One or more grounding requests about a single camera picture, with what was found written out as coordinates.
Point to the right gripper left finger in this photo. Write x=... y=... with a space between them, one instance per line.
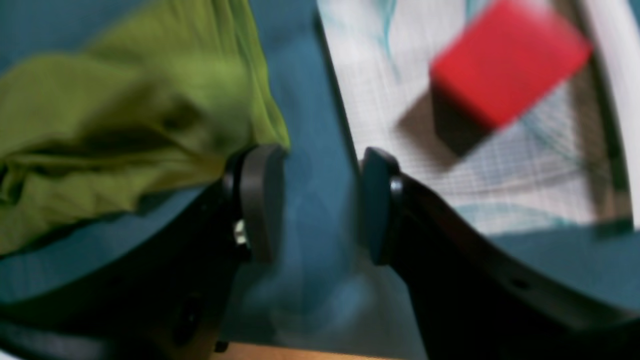
x=147 y=285

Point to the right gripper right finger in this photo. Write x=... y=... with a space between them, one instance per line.
x=470 y=299

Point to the olive green t-shirt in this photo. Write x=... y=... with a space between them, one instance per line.
x=159 y=102

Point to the blue table cloth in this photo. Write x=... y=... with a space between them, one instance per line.
x=322 y=290

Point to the red cube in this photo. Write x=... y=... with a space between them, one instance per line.
x=505 y=61

